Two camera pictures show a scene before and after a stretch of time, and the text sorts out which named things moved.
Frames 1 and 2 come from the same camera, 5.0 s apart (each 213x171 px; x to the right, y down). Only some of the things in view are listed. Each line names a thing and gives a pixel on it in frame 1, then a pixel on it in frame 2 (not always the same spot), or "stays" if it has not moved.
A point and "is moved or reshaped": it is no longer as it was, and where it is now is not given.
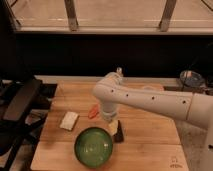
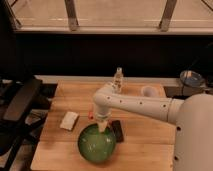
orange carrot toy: (94, 111) stays
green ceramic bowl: (93, 147) is moved or reshaped
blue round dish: (192, 78) stays
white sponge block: (68, 121) stays
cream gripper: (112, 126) to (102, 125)
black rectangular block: (119, 137) stays
